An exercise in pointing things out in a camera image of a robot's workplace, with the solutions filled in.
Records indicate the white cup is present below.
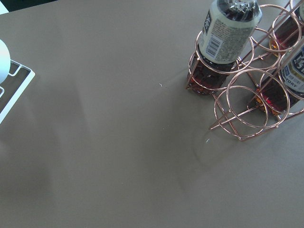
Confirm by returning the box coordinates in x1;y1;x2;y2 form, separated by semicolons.
0;40;10;83

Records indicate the white wire cup rack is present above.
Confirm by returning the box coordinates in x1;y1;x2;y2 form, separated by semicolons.
0;59;36;123

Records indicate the tea bottle front middle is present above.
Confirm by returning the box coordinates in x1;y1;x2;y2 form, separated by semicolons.
187;0;262;95

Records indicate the tea bottle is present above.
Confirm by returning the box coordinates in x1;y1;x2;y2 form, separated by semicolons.
269;3;304;50
261;35;304;115
187;0;262;95

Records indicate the tea bottle front outer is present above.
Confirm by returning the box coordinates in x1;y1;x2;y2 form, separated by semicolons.
261;35;304;115

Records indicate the copper wire bottle rack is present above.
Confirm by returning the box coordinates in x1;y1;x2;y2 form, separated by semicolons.
185;0;304;142

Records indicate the tea bottle rear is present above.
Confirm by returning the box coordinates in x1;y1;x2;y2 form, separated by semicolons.
269;3;304;50

